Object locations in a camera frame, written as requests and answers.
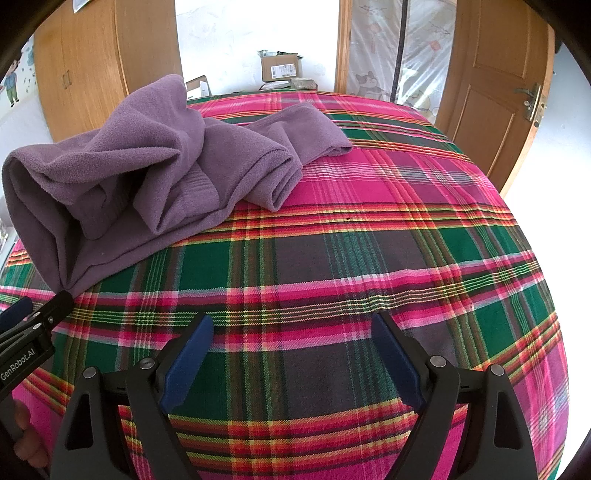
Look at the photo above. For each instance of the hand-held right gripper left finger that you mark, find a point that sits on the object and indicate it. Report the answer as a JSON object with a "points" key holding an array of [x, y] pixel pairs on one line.
{"points": [[187, 369]]}

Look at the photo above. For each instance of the wooden wardrobe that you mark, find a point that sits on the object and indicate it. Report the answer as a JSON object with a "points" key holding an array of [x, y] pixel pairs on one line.
{"points": [[92, 60]]}

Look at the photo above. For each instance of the white cardboard box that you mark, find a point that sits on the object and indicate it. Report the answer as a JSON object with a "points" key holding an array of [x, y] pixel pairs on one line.
{"points": [[197, 87]]}

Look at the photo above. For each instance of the person's left hand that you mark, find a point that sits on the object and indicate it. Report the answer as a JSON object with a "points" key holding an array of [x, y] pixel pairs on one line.
{"points": [[30, 436]]}

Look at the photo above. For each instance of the cartoon wall sticker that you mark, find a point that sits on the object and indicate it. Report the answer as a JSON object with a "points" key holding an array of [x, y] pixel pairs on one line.
{"points": [[11, 83]]}

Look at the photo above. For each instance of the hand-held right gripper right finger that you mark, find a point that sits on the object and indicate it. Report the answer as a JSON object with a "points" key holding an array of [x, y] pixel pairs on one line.
{"points": [[397, 364]]}

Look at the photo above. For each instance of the purple fleece garment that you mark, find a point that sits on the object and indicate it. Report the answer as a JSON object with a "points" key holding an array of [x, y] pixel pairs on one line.
{"points": [[138, 161]]}

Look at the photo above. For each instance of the brown cardboard box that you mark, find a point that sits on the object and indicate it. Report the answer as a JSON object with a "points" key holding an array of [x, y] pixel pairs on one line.
{"points": [[279, 67]]}

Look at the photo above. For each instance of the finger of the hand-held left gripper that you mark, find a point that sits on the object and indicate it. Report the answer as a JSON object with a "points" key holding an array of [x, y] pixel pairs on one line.
{"points": [[57, 307], [16, 310]]}

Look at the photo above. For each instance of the wooden door frame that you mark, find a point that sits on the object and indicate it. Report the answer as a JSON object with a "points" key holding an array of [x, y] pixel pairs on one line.
{"points": [[342, 46]]}

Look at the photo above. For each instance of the wooden door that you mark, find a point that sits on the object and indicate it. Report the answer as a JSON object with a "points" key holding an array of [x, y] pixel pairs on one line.
{"points": [[489, 69]]}

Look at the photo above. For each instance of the pink plaid bed sheet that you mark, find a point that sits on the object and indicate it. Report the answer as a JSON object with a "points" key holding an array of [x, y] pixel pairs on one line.
{"points": [[346, 258]]}

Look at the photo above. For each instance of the clear plastic door curtain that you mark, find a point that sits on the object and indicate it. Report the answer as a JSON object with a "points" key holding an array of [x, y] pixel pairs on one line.
{"points": [[415, 55]]}

